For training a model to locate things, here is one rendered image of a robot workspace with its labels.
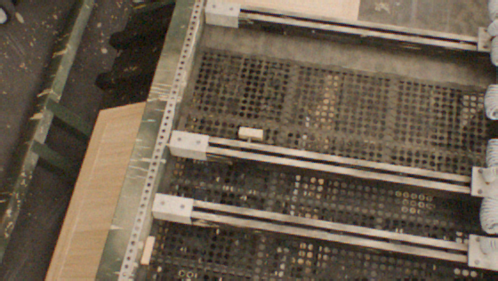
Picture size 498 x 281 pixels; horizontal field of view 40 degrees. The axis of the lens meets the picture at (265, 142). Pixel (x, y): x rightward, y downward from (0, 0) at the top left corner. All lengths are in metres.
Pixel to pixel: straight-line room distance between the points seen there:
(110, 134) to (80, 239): 0.46
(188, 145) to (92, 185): 0.65
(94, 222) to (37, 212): 0.44
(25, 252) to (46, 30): 0.99
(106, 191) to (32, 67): 0.73
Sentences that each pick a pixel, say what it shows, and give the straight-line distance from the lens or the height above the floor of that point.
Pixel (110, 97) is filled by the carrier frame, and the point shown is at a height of 0.26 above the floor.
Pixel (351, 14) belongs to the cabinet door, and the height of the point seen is 1.35.
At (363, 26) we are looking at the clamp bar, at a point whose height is 1.41.
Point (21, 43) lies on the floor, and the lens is 3.17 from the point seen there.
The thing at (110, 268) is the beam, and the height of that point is 0.84.
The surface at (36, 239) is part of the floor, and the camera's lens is 3.10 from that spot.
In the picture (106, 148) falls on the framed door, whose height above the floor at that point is 0.36.
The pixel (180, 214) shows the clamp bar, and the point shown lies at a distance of 2.21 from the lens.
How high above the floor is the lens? 2.45
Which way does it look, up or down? 33 degrees down
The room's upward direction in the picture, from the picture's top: 82 degrees clockwise
